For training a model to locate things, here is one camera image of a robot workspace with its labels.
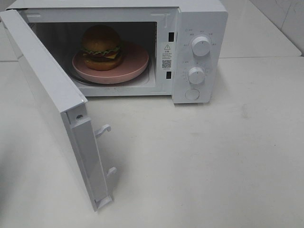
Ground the white microwave door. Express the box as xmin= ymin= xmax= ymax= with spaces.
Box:
xmin=0 ymin=9 xmax=116 ymax=210

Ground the white microwave knob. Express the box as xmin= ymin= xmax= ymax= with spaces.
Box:
xmin=190 ymin=34 xmax=211 ymax=57
xmin=188 ymin=67 xmax=206 ymax=85

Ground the burger with lettuce and cheese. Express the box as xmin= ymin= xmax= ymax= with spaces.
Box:
xmin=81 ymin=25 xmax=123 ymax=71

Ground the pink plate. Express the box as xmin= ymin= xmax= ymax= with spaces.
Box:
xmin=72 ymin=41 xmax=149 ymax=85

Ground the white microwave oven body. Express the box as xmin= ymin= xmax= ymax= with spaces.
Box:
xmin=5 ymin=0 xmax=228 ymax=104

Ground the round white door button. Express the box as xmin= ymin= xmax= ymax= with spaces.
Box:
xmin=185 ymin=89 xmax=200 ymax=101

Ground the glass microwave turntable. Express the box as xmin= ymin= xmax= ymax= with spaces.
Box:
xmin=70 ymin=72 xmax=150 ymax=87

